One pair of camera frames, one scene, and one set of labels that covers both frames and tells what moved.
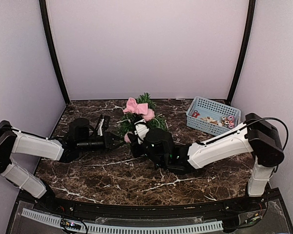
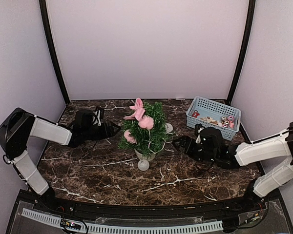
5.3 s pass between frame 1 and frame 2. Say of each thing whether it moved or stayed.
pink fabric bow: moved
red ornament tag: stayed
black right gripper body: moved
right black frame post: stayed
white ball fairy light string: moved
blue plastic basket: stayed
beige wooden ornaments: stayed
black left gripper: moved
